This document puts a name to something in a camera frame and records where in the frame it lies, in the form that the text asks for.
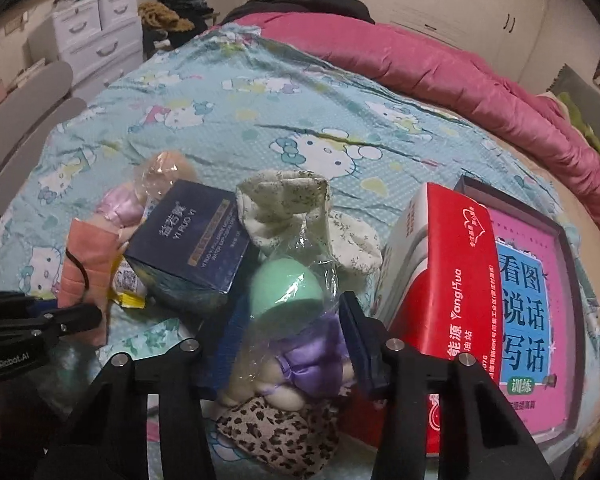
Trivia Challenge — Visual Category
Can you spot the salmon pink cloth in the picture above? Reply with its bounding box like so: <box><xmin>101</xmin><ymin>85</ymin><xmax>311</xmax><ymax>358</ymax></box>
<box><xmin>57</xmin><ymin>219</ymin><xmax>118</xmax><ymax>348</ymax></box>

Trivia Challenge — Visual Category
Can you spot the red YangHua box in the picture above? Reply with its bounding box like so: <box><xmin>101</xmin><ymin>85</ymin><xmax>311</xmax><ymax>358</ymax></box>
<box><xmin>339</xmin><ymin>182</ymin><xmax>503</xmax><ymax>448</ymax></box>

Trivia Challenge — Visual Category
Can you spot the purple satin scrunchie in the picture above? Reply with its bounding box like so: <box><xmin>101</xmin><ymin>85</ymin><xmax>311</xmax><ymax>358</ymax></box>
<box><xmin>275</xmin><ymin>313</ymin><xmax>351</xmax><ymax>399</ymax></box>

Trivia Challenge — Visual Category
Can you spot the leopard print scrunchie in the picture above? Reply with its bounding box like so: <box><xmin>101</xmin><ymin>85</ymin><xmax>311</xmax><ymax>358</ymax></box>
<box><xmin>216</xmin><ymin>396</ymin><xmax>340</xmax><ymax>479</ymax></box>

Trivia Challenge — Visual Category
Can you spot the green sponge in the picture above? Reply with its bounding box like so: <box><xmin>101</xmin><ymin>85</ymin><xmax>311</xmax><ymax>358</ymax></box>
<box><xmin>249</xmin><ymin>257</ymin><xmax>325</xmax><ymax>339</ymax></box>

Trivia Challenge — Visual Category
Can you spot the floral cream scrunchie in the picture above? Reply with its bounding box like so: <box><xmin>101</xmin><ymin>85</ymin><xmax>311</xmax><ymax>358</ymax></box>
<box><xmin>236</xmin><ymin>169</ymin><xmax>382</xmax><ymax>275</ymax></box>

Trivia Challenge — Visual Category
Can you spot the yellow snack packet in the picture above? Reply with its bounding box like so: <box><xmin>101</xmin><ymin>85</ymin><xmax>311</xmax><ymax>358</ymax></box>
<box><xmin>108</xmin><ymin>255</ymin><xmax>147</xmax><ymax>309</ymax></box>

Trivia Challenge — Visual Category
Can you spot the pink book in box lid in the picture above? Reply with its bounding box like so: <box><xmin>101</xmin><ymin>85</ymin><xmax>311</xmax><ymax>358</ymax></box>
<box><xmin>453</xmin><ymin>174</ymin><xmax>588</xmax><ymax>446</ymax></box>

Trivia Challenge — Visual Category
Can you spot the dark blue cosmetics box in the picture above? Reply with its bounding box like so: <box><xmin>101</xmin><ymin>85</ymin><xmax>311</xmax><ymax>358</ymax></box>
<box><xmin>124</xmin><ymin>180</ymin><xmax>254</xmax><ymax>315</ymax></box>

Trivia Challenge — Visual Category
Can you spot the grey chair back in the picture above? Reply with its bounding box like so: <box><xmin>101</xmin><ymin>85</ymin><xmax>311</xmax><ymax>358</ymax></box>
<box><xmin>0</xmin><ymin>61</ymin><xmax>86</xmax><ymax>219</ymax></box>

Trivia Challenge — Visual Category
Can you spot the Hello Kitty blue bedsheet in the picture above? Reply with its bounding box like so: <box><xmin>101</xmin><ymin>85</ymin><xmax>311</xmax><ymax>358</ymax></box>
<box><xmin>0</xmin><ymin>23</ymin><xmax>568</xmax><ymax>298</ymax></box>

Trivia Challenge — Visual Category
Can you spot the pink quilt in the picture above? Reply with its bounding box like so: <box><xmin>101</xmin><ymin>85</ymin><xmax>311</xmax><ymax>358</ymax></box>
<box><xmin>238</xmin><ymin>12</ymin><xmax>600</xmax><ymax>227</ymax></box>

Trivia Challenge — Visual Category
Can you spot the white drawer chest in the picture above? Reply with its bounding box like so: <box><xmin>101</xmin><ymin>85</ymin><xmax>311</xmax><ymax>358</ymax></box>
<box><xmin>28</xmin><ymin>0</ymin><xmax>144</xmax><ymax>102</ymax></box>

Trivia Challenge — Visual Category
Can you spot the green blanket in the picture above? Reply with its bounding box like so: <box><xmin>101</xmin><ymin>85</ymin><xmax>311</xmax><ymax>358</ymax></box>
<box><xmin>557</xmin><ymin>92</ymin><xmax>600</xmax><ymax>155</ymax></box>

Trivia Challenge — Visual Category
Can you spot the brown fuzzy garment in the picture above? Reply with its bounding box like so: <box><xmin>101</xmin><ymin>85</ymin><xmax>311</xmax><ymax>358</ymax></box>
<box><xmin>138</xmin><ymin>2</ymin><xmax>195</xmax><ymax>32</ymax></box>

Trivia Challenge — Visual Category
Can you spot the grey headboard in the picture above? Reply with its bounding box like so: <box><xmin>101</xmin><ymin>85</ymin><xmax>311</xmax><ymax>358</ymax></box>
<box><xmin>548</xmin><ymin>65</ymin><xmax>600</xmax><ymax>139</ymax></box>

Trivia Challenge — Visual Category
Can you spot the dark clothes pile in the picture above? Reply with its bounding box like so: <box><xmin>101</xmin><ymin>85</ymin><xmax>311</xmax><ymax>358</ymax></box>
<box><xmin>157</xmin><ymin>0</ymin><xmax>214</xmax><ymax>49</ymax></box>

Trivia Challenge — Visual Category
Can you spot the white wardrobe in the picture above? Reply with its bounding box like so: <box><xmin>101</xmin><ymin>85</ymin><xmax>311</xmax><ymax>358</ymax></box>
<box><xmin>258</xmin><ymin>0</ymin><xmax>571</xmax><ymax>82</ymax></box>

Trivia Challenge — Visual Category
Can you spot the black clothing on bed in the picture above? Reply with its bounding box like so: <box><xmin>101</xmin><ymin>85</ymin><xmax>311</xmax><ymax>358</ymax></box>
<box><xmin>222</xmin><ymin>0</ymin><xmax>375</xmax><ymax>24</ymax></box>

